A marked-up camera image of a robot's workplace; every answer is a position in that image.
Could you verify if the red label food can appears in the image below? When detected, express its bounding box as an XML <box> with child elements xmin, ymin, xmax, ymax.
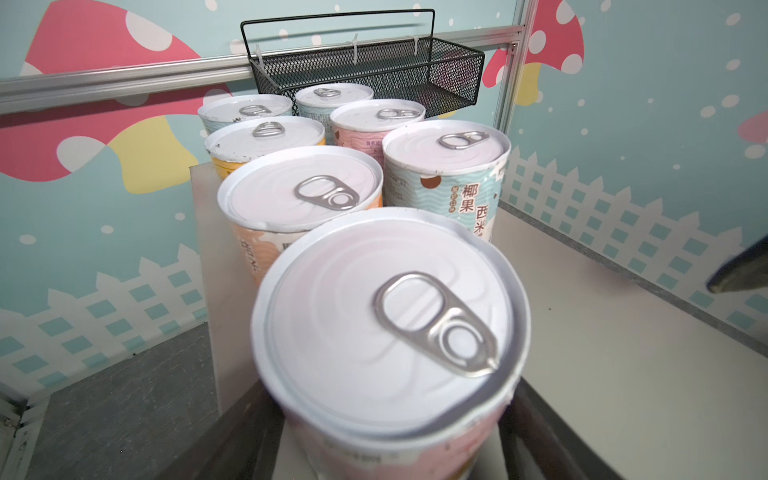
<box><xmin>217</xmin><ymin>145</ymin><xmax>384</xmax><ymax>284</ymax></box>

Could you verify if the yellow label food can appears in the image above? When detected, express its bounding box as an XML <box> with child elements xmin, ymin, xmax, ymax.
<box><xmin>204</xmin><ymin>116</ymin><xmax>326</xmax><ymax>180</ymax></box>

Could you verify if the pink label food can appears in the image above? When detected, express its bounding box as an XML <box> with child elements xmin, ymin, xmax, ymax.
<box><xmin>251</xmin><ymin>207</ymin><xmax>531</xmax><ymax>479</ymax></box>

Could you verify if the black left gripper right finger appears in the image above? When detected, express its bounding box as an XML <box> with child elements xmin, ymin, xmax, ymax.
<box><xmin>498</xmin><ymin>380</ymin><xmax>621</xmax><ymax>479</ymax></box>

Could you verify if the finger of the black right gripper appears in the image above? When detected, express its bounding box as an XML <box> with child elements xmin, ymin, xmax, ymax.
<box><xmin>706</xmin><ymin>237</ymin><xmax>768</xmax><ymax>294</ymax></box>

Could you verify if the teal label food can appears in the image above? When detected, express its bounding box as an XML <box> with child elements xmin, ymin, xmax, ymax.
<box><xmin>198</xmin><ymin>94</ymin><xmax>294</xmax><ymax>134</ymax></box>

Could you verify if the grey metal counter cabinet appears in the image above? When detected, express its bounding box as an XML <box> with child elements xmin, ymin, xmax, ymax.
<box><xmin>189</xmin><ymin>161</ymin><xmax>768</xmax><ymax>480</ymax></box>

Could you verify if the black mesh wall basket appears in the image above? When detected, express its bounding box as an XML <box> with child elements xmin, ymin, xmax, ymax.
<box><xmin>239</xmin><ymin>9</ymin><xmax>485</xmax><ymax>117</ymax></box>

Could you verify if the teal brown label can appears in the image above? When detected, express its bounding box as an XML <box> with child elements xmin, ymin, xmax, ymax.
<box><xmin>294</xmin><ymin>83</ymin><xmax>374</xmax><ymax>145</ymax></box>

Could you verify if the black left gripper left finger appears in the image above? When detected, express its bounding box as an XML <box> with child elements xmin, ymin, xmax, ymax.
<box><xmin>158</xmin><ymin>381</ymin><xmax>285</xmax><ymax>480</ymax></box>

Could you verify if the teal label floor can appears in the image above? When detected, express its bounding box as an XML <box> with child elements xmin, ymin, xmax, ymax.
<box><xmin>382</xmin><ymin>120</ymin><xmax>512</xmax><ymax>241</ymax></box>

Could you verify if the white lid can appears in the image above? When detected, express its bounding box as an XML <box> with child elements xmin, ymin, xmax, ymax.
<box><xmin>330</xmin><ymin>99</ymin><xmax>426</xmax><ymax>165</ymax></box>

